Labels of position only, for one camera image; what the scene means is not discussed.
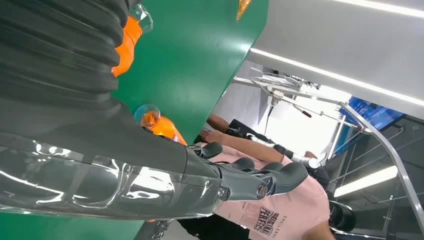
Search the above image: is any black round object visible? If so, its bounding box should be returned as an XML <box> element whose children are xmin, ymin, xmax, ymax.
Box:
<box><xmin>328</xmin><ymin>200</ymin><xmax>357</xmax><ymax>233</ymax></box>

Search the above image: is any metal gantry frame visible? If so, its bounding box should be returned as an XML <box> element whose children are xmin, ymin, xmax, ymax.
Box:
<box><xmin>231</xmin><ymin>66</ymin><xmax>424</xmax><ymax>229</ymax></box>

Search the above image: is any person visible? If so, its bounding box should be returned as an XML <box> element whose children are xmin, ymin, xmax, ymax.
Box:
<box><xmin>177</xmin><ymin>130</ymin><xmax>336</xmax><ymax>240</ymax></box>
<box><xmin>206</xmin><ymin>114</ymin><xmax>331</xmax><ymax>193</ymax></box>

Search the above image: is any white wall light strip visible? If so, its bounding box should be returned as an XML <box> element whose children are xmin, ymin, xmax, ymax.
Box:
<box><xmin>331</xmin><ymin>0</ymin><xmax>424</xmax><ymax>18</ymax></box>
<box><xmin>250</xmin><ymin>47</ymin><xmax>424</xmax><ymax>108</ymax></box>

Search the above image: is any black silver cylindrical device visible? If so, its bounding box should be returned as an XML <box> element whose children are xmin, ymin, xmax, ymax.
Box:
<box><xmin>246</xmin><ymin>132</ymin><xmax>322</xmax><ymax>170</ymax></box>

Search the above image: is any white ceiling light bar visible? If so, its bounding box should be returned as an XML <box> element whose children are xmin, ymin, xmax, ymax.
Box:
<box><xmin>333</xmin><ymin>165</ymin><xmax>399</xmax><ymax>199</ymax></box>

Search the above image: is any orange bottle blue-tinted cap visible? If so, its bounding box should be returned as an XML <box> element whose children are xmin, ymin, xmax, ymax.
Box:
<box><xmin>133</xmin><ymin>104</ymin><xmax>188</xmax><ymax>147</ymax></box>

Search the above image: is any yellow plastic-wrapped cardboard box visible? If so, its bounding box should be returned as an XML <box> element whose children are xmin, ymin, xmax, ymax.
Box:
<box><xmin>236</xmin><ymin>0</ymin><xmax>253</xmax><ymax>21</ymax></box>

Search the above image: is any blue display screen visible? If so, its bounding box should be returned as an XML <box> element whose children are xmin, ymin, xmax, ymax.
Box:
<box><xmin>339</xmin><ymin>96</ymin><xmax>406</xmax><ymax>132</ymax></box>

